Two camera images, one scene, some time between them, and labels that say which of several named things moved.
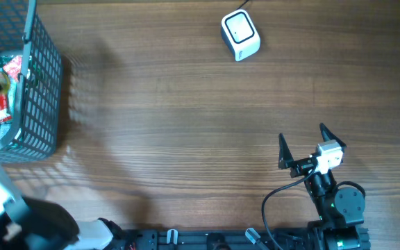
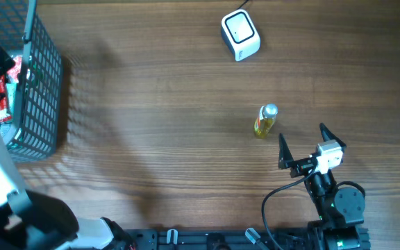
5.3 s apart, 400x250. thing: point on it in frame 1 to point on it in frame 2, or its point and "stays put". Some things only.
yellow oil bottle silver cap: [3, 81] to [266, 118]
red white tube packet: [1, 101] stays put
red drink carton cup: [13, 67] stays put
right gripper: [286, 160] stays put
